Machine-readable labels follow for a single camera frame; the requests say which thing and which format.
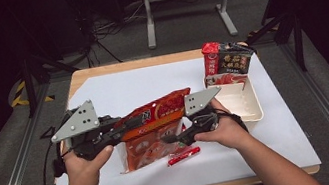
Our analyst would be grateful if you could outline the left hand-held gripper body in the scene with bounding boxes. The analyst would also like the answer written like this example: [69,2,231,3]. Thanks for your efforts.
[45,94,127,167]

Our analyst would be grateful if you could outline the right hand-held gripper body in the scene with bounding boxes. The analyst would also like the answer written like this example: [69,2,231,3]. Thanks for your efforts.
[178,85,231,146]

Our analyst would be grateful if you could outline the small red snack packet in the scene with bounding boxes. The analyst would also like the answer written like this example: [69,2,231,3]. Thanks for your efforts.
[163,135,204,168]

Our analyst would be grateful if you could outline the large orange snack bag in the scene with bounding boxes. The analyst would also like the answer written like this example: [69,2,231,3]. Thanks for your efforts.
[108,86,204,176]

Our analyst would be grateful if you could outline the white rectangular box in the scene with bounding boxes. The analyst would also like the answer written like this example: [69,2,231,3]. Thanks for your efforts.
[201,67,266,130]

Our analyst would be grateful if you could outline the red and black sauce packet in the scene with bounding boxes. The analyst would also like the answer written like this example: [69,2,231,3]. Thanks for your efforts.
[198,34,261,91]

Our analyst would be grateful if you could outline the person's right hand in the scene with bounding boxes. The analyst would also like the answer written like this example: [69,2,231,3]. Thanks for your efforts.
[186,93,253,158]

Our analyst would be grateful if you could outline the person's left hand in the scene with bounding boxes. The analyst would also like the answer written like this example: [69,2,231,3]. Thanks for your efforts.
[60,141,121,185]

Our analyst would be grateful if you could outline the white table mat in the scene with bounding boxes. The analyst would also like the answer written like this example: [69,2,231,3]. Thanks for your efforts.
[31,40,323,185]

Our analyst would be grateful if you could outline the black tripod stand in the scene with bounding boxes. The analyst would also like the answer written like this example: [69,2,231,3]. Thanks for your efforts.
[9,26,86,120]
[240,0,311,82]

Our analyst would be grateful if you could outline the yellow and black tape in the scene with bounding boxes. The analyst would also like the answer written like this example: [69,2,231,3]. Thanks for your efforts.
[7,75,55,109]

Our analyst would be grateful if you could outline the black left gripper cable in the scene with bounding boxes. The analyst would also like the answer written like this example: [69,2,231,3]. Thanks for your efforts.
[27,108,85,185]

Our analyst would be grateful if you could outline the black floor cables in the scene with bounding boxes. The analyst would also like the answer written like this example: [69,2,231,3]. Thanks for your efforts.
[68,0,160,70]

